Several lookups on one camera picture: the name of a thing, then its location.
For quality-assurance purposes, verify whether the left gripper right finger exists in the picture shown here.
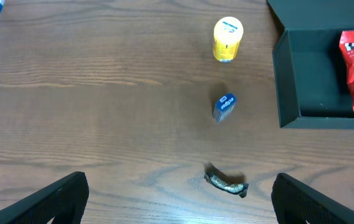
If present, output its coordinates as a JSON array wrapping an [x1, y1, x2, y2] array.
[[271, 173, 354, 224]]

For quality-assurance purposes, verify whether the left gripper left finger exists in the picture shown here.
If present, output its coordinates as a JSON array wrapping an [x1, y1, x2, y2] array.
[[0, 172, 89, 224]]

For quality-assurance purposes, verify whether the black gift box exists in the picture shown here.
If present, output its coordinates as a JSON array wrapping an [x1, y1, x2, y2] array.
[[267, 0, 354, 129]]

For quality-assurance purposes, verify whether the yellow round container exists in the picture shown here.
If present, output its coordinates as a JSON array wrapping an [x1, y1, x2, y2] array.
[[213, 16, 244, 63]]

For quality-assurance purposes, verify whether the blue Eclipse gum pack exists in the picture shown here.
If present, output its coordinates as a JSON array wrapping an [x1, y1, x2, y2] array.
[[213, 93, 236, 122]]

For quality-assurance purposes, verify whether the dark wrapped candy bar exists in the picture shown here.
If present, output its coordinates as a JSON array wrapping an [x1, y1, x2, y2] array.
[[203, 162, 249, 198]]

